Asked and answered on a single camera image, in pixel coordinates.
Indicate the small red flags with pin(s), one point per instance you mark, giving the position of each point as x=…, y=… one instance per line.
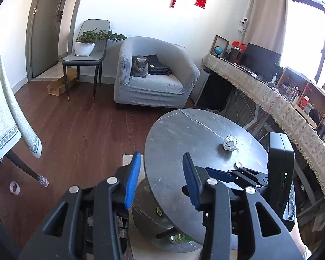
x=239, y=44

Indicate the green bottle with yellow label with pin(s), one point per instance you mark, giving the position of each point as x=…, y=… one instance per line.
x=159, y=211

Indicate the grey door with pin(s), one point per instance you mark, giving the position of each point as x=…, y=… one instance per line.
x=43, y=32

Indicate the grey dining chair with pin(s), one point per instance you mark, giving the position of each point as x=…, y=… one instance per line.
x=82, y=58

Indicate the grey armchair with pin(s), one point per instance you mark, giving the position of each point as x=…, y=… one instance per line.
x=157, y=86

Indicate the flat cardboard box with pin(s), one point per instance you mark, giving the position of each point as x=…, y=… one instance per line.
x=58, y=86

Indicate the white paper ball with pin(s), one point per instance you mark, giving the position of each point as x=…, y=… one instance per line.
x=230, y=143

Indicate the dark marble round table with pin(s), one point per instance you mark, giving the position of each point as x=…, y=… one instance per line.
x=184, y=146

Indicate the white security camera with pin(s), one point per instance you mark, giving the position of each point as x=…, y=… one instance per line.
x=243, y=21

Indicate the leaf patterned tablecloth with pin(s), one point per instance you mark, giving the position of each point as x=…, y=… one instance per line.
x=2, y=108

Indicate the black trash bin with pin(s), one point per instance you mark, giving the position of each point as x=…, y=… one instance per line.
x=88, y=233

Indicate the green glass bottle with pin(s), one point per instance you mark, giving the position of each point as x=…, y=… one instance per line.
x=180, y=239

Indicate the window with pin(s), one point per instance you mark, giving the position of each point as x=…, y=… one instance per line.
x=303, y=40

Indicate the potted plant in white pot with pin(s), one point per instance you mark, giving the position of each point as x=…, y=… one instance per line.
x=84, y=48

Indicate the clear tape roll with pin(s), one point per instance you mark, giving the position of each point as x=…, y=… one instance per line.
x=15, y=188

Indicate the desk with lace cloth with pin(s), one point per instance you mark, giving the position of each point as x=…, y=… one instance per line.
x=287, y=113

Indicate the dark brown speaker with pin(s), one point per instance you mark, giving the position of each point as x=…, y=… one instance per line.
x=235, y=55

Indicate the beige curtain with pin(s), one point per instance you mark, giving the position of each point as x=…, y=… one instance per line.
x=268, y=21

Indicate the wooden picture frame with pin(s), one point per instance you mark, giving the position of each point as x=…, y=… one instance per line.
x=222, y=40

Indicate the small blue globe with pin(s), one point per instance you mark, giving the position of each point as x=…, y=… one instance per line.
x=218, y=51

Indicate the black computer monitor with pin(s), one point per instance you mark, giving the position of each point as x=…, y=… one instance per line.
x=260, y=59

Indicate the person's right forearm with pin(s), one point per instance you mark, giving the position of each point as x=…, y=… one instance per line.
x=298, y=243

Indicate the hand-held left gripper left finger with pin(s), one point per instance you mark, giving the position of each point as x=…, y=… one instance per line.
x=132, y=180

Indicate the black bag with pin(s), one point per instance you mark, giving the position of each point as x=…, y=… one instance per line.
x=158, y=66

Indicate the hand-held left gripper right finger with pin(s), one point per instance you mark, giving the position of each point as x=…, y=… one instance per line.
x=191, y=181

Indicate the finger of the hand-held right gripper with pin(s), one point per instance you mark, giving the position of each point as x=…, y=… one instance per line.
x=219, y=174
x=237, y=211

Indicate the grey cat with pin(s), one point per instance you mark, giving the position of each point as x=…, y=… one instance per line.
x=139, y=67

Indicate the wooden desktop shelf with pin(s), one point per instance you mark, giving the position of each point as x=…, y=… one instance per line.
x=300, y=84

